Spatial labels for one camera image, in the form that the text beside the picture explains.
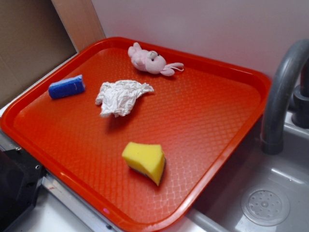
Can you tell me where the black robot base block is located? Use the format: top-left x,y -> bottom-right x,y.
0,148 -> 44,232

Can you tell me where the yellow sponge with dark pad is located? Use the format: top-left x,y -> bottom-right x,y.
122,142 -> 166,186

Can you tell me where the blue sponge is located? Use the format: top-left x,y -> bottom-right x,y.
48,74 -> 85,99

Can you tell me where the red plastic tray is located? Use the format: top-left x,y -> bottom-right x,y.
0,38 -> 270,232

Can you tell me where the crumpled white cloth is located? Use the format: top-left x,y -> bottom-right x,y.
95,80 -> 154,117

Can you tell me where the pink plush bunny toy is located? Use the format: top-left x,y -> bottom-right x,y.
128,42 -> 184,76

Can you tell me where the grey toy faucet spout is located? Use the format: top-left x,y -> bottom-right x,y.
260,39 -> 309,155

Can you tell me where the grey toy sink basin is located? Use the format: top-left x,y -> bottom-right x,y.
185,113 -> 309,232

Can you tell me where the brown cardboard panel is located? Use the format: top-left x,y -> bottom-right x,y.
0,0 -> 105,107

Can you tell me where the round grey sink drain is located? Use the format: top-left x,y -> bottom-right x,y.
240,185 -> 290,227

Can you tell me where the dark grey faucet knob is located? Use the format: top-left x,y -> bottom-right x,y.
292,85 -> 309,129

